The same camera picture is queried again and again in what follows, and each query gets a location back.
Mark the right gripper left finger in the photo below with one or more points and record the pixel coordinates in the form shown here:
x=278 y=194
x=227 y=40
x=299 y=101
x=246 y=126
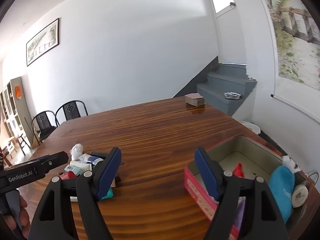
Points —
x=54 y=219

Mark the purple trash bag roll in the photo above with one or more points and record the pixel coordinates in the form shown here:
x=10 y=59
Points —
x=239 y=212

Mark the teal Curel drawstring pouch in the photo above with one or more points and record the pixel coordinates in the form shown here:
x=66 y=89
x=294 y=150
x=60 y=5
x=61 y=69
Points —
x=282 y=184

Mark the small red box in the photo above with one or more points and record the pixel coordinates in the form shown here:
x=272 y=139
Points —
x=67 y=175

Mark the white bandage roll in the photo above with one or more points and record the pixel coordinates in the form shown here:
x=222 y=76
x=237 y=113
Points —
x=299 y=195

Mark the mint green small box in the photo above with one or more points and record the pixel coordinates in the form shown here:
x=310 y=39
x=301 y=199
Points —
x=75 y=169

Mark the teal floss box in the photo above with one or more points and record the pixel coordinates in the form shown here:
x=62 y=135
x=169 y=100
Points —
x=109 y=194

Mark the red white snack packet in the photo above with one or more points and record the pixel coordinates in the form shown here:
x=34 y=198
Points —
x=238 y=171

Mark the person's left hand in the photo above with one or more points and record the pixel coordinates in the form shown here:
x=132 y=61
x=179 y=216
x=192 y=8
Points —
x=15 y=220

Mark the wooden chair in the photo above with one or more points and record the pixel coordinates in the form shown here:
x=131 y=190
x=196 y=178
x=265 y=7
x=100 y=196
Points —
x=15 y=149

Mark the straw broom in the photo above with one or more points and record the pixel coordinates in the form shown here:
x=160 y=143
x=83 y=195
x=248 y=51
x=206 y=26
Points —
x=34 y=141

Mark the beige storage cabinet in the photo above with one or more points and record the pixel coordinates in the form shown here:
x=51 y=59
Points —
x=14 y=109

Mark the black metal chair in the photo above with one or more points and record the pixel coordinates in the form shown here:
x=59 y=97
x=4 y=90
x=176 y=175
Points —
x=70 y=110
x=42 y=126

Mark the red storage box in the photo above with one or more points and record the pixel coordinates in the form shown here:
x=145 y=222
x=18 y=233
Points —
x=256 y=160

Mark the blue white cream tube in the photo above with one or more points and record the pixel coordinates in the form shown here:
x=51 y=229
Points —
x=89 y=159

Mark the white crumpled plastic bag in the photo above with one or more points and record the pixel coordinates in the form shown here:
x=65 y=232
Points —
x=76 y=151

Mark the black flat case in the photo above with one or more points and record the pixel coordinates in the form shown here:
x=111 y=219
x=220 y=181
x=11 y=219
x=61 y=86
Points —
x=99 y=154

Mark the white plastic bucket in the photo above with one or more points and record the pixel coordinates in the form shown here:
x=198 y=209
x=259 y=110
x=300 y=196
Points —
x=254 y=128

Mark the foil tray on stairs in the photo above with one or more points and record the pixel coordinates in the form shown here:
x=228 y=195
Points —
x=232 y=95

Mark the card deck on table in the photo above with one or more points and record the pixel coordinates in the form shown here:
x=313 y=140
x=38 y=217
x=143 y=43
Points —
x=194 y=99

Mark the grey staircase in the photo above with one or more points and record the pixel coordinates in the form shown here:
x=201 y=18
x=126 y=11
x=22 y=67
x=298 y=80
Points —
x=217 y=78

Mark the hanging scroll painting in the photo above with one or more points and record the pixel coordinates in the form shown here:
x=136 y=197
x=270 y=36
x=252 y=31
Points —
x=295 y=38

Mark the framed wall painting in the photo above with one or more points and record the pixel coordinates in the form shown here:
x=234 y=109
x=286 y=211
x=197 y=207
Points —
x=42 y=42

